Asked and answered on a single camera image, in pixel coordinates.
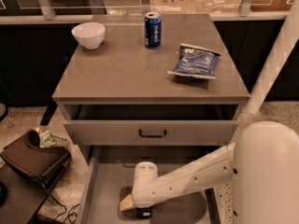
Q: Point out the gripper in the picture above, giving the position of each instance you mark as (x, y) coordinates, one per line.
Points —
(140, 201)

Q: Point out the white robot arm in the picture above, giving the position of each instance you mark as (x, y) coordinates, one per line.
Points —
(262, 165)

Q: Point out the grey middle drawer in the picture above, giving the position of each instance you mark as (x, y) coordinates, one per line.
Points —
(110, 179)

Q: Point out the grey drawer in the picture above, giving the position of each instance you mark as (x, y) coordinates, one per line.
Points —
(110, 179)
(145, 125)

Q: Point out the grey top drawer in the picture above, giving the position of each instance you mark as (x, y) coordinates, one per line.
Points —
(145, 125)

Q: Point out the grey drawer cabinet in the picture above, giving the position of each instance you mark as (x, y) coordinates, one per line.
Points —
(123, 71)

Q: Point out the green snack packet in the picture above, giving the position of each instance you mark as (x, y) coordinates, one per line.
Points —
(46, 138)

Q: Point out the black side table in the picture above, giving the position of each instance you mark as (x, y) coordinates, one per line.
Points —
(25, 198)

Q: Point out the dark brown curved device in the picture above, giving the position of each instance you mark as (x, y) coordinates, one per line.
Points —
(26, 157)

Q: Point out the blue chip bag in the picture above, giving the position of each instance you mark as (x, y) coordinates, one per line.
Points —
(195, 62)

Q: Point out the white ceramic bowl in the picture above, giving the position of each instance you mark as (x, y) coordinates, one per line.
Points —
(89, 35)

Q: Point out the blue soda can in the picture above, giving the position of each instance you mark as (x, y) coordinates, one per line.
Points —
(153, 29)

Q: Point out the cardboard box left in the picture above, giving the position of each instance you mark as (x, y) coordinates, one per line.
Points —
(172, 6)

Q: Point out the black wire basket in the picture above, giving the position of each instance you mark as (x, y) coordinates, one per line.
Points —
(61, 142)

